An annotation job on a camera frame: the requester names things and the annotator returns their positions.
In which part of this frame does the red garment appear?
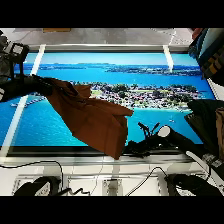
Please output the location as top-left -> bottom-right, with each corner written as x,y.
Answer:
191,27 -> 204,41

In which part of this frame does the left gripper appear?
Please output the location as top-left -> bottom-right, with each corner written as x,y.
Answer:
31,75 -> 55,98

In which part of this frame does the black cable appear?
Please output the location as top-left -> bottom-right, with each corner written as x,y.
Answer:
124,166 -> 168,197
0,160 -> 65,190

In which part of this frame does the dark blue garment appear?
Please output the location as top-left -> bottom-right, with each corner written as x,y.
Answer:
187,29 -> 211,63

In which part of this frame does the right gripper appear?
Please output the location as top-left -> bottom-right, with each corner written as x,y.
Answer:
125,137 -> 158,159

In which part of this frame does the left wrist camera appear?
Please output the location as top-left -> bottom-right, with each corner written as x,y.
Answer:
6,41 -> 31,79

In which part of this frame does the brown garment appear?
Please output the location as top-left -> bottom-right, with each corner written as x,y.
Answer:
45,77 -> 135,161

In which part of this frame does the dark striped garment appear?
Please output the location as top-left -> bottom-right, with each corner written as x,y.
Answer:
198,39 -> 224,88

